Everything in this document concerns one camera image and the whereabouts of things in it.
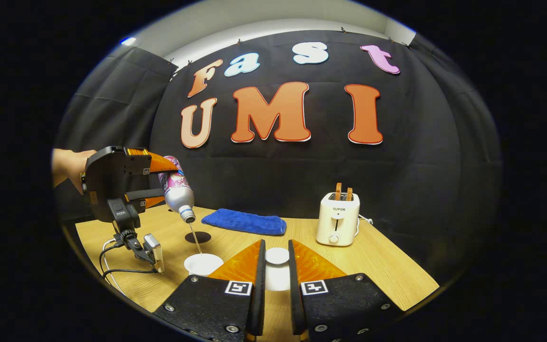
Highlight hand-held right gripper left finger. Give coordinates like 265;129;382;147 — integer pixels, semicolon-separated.
152;239;267;342

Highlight white teacup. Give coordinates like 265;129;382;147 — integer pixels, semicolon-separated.
184;253;225;276

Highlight blue towel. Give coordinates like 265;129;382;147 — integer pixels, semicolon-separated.
201;208;287;236

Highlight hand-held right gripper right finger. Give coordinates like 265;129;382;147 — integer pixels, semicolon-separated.
288;239;405;342

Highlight dark round coaster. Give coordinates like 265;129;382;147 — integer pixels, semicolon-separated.
185;231;212;245

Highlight silver water bottle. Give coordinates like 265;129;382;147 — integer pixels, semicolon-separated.
158;156;197;224

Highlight white toaster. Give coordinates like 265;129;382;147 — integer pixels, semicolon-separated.
316;192;361;247

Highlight white left gripper cable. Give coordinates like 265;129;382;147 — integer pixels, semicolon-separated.
102;237;128;295

